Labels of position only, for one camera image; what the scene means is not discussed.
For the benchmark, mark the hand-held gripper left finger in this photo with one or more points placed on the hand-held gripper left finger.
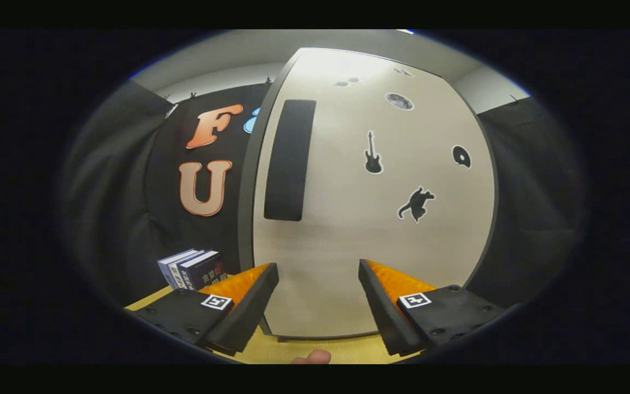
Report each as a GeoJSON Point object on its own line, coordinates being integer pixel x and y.
{"type": "Point", "coordinates": [249, 312]}

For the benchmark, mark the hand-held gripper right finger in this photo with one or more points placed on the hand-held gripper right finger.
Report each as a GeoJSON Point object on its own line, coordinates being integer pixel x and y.
{"type": "Point", "coordinates": [385, 312]}

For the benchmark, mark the white cabinet door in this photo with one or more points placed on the white cabinet door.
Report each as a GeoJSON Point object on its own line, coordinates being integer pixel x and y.
{"type": "Point", "coordinates": [348, 246]}

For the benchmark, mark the dark navy book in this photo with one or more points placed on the dark navy book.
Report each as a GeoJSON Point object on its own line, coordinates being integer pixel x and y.
{"type": "Point", "coordinates": [205, 272]}

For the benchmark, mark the white and blue book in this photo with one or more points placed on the white and blue book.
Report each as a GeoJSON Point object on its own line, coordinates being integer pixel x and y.
{"type": "Point", "coordinates": [177, 273]}

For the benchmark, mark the grey cabinet body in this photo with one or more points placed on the grey cabinet body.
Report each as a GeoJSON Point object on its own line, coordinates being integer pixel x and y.
{"type": "Point", "coordinates": [246, 219]}

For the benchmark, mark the light blue book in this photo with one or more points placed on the light blue book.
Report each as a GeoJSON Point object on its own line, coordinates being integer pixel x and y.
{"type": "Point", "coordinates": [165, 269]}

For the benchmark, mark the black backdrop cloth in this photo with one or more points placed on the black backdrop cloth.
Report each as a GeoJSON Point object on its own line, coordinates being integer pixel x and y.
{"type": "Point", "coordinates": [118, 191]}

